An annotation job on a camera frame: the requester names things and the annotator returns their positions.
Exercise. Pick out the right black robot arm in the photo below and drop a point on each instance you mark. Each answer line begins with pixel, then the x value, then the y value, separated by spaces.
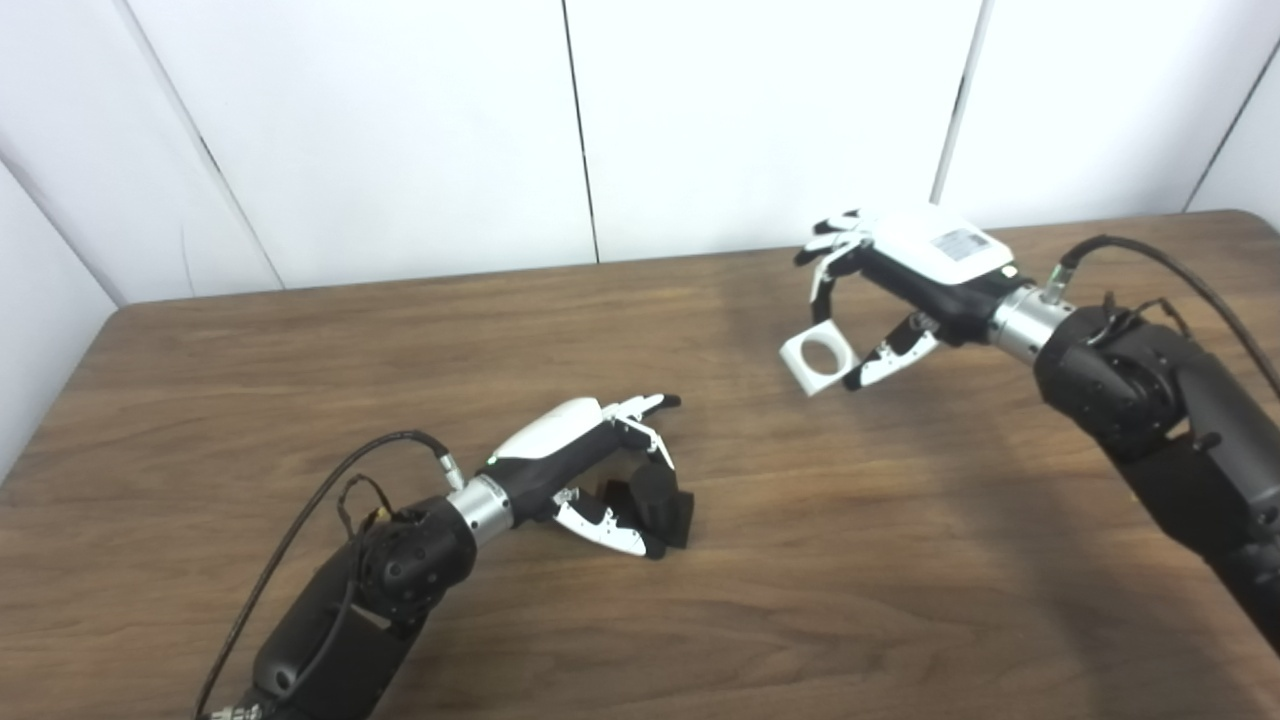
pixel 1130 390

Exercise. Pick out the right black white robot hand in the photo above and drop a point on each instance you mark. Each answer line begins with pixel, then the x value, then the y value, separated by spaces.
pixel 930 260

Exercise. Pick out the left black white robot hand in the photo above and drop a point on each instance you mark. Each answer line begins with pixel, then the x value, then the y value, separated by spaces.
pixel 555 445

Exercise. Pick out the white square piece with hole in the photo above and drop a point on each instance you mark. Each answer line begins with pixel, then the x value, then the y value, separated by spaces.
pixel 800 372

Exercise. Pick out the black peg with square base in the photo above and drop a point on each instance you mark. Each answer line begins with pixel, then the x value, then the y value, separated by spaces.
pixel 660 500

